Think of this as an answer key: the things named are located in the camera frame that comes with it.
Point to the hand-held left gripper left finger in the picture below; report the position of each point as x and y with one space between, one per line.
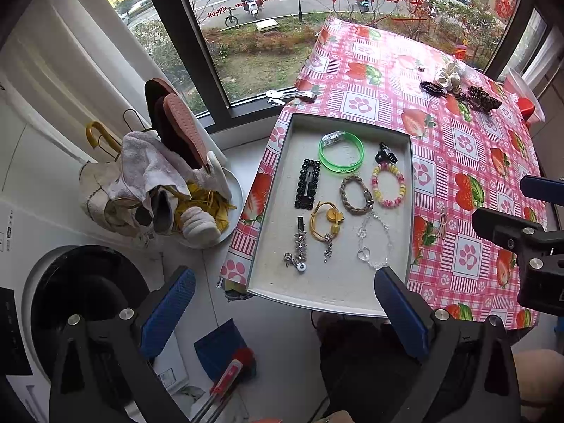
169 313

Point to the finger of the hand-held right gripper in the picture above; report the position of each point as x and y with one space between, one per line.
544 189
506 227

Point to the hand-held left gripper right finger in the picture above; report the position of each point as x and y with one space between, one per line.
403 313

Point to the grey shallow tray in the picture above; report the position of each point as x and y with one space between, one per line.
343 286

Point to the small black claw clip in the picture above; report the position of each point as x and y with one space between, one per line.
384 154

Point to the blue dustpan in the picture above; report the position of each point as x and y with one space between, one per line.
220 348

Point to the white washing machine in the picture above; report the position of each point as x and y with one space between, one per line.
88 291

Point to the white ribbed plush slipper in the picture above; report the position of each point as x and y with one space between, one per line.
200 229

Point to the pink strawberry tablecloth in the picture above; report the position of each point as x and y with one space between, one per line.
467 141

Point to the silver dangling charm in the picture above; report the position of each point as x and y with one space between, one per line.
328 246

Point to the grey shoes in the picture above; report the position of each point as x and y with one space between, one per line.
161 211

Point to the clear plastic box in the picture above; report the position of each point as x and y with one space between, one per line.
524 88

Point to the brown claw clip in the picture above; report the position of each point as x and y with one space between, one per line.
484 97

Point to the silver star hair clip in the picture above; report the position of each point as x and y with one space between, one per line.
299 246

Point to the white cloth bag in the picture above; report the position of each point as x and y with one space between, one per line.
97 194

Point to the white basin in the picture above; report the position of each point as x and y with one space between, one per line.
235 189

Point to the white scrunchie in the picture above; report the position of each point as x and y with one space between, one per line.
447 77

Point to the black beaded hair clip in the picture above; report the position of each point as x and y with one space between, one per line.
302 200

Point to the white towel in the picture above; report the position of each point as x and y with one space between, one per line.
145 163

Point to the green translucent bangle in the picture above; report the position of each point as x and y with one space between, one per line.
331 137

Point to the bicycle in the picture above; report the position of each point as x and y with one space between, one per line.
231 18

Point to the cream outdoor box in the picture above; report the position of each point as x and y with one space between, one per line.
267 25

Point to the scooter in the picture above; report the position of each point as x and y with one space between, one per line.
252 6

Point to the dark window frame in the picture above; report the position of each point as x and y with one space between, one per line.
176 31

